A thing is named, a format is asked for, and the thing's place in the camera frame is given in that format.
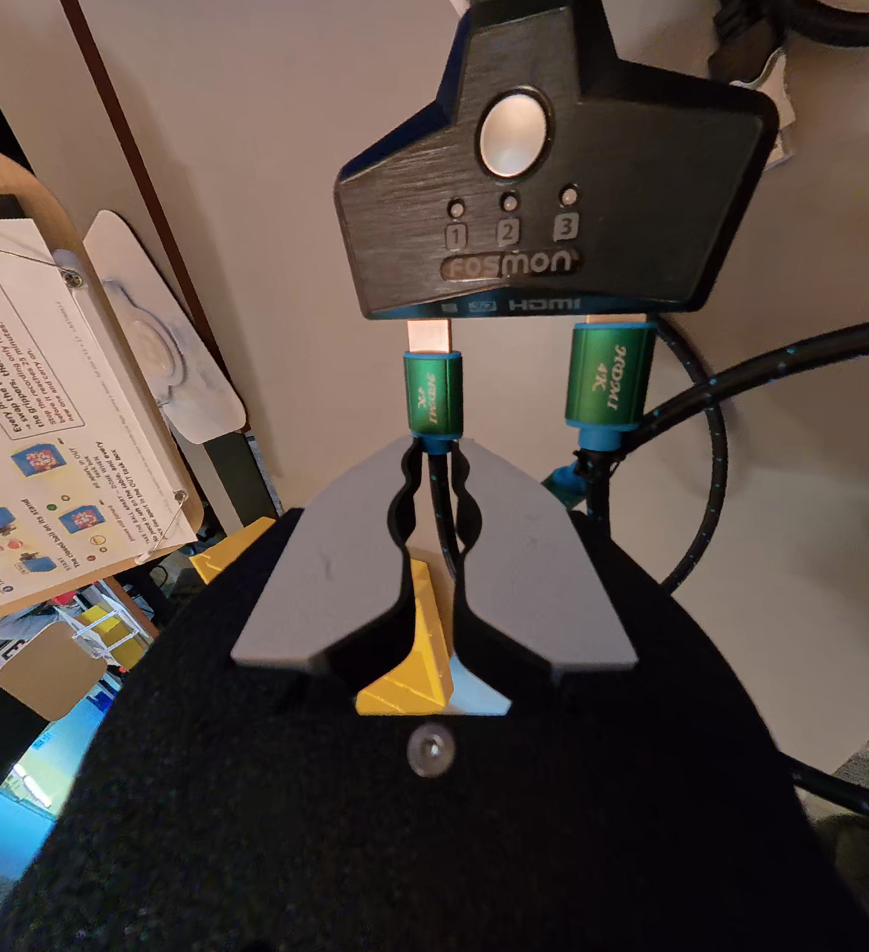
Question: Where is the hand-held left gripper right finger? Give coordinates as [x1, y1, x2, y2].
[449, 439, 639, 684]

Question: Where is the tan square pad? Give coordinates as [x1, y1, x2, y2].
[0, 621, 110, 722]

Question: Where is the black video switch box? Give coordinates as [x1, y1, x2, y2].
[332, 0, 780, 321]

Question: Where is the laminated instruction sheet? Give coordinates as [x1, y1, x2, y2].
[0, 218, 202, 630]

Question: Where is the green plug speckled cable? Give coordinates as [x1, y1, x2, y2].
[403, 320, 465, 590]
[539, 312, 869, 596]

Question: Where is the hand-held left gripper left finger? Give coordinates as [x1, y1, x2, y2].
[230, 437, 415, 684]

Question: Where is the black plug with cable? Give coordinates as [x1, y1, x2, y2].
[708, 0, 869, 84]

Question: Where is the white plastic blister card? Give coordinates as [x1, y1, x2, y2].
[82, 210, 248, 446]

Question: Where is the yellow plastic bin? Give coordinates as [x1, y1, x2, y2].
[189, 517, 455, 719]

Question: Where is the white wire rack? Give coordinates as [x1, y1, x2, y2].
[70, 601, 154, 670]

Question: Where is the metal wire clip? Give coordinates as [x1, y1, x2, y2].
[135, 489, 188, 565]

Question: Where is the black braided cable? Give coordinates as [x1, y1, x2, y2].
[790, 765, 869, 830]

